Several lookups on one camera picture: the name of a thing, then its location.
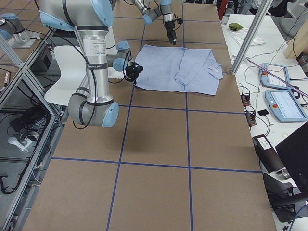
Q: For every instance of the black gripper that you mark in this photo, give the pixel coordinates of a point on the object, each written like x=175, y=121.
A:
x=169, y=25
x=130, y=77

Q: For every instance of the light blue striped shirt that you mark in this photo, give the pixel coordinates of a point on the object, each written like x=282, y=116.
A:
x=178, y=69

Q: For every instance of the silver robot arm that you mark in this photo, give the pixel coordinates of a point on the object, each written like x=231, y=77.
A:
x=91, y=104
x=163, y=9

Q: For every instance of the clear water bottle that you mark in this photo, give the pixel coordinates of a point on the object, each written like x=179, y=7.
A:
x=227, y=13

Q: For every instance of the white plastic chair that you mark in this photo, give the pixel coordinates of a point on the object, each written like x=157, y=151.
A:
x=73, y=70

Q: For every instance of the green cloth pouch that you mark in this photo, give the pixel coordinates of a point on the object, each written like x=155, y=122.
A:
x=235, y=26

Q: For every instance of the orange circuit board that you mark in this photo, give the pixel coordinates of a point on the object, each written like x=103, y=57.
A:
x=245, y=100
x=251, y=118

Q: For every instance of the near blue teach pendant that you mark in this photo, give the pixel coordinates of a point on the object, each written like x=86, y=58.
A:
x=285, y=106

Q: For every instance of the white power strip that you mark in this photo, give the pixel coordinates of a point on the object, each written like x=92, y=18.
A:
x=21, y=145

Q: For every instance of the reacher grabber stick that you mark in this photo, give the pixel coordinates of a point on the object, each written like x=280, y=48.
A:
x=275, y=76

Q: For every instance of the black label printer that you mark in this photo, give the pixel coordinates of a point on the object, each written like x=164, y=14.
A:
x=267, y=154

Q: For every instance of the black computer monitor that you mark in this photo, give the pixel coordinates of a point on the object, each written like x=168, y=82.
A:
x=293, y=152

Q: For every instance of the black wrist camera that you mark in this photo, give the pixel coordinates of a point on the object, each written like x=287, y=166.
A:
x=179, y=20
x=135, y=70

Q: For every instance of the white camera stand pedestal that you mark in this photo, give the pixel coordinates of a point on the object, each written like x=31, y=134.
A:
x=113, y=48

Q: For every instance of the aluminium frame post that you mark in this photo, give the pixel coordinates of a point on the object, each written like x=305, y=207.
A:
x=261, y=12

